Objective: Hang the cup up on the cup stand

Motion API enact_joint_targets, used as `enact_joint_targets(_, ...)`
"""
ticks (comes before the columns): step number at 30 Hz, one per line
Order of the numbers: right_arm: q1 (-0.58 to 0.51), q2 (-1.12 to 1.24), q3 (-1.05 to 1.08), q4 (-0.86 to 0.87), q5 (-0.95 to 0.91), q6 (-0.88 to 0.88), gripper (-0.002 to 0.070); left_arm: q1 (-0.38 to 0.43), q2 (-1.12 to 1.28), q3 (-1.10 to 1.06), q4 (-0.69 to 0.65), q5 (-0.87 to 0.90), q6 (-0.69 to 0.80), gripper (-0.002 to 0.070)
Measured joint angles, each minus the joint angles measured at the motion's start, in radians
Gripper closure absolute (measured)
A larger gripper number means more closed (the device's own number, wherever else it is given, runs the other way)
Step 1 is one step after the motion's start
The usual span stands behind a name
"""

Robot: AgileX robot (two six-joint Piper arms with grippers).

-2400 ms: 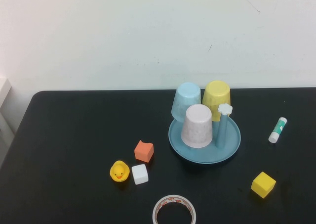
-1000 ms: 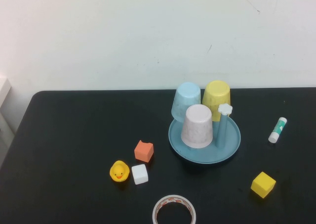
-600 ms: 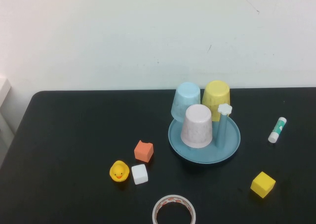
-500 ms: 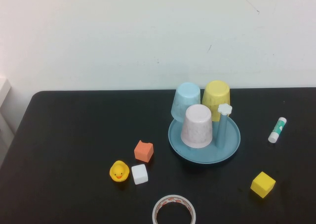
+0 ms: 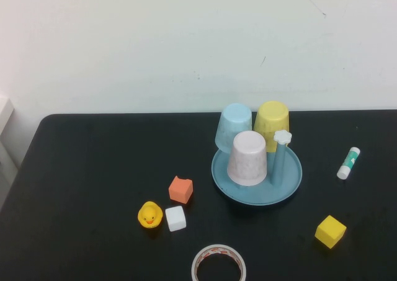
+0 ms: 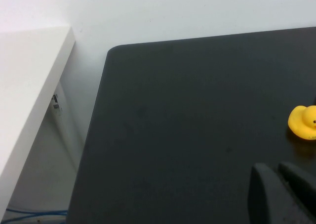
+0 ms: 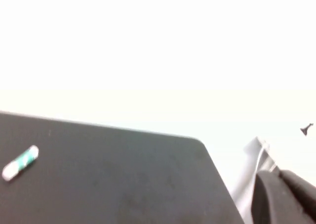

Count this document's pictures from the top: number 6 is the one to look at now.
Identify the yellow rubber duck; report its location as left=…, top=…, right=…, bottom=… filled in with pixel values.
left=288, top=105, right=316, bottom=141

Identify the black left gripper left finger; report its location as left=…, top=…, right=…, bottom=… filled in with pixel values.
left=248, top=163, right=316, bottom=224

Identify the blue cable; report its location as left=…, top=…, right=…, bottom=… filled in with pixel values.
left=4, top=208, right=69, bottom=216
left=0, top=213, right=68, bottom=224

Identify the black white label sticker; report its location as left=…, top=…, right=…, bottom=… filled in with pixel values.
left=51, top=93, right=62, bottom=111

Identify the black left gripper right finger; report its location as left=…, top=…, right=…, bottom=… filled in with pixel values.
left=278, top=161, right=316, bottom=202

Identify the white side table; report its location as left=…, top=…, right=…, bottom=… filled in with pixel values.
left=0, top=25, right=77, bottom=187

